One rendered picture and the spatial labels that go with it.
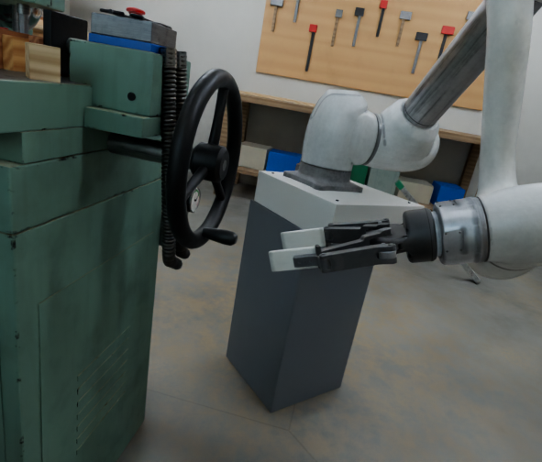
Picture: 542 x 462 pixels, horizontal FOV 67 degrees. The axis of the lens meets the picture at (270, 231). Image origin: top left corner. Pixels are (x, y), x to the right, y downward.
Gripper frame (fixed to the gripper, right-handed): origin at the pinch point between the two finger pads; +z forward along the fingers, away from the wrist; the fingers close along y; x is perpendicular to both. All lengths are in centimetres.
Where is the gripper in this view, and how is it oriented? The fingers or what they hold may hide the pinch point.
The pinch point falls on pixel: (293, 248)
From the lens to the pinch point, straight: 62.6
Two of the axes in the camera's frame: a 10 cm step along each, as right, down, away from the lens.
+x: 1.8, 9.5, 2.5
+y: -2.1, 2.9, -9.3
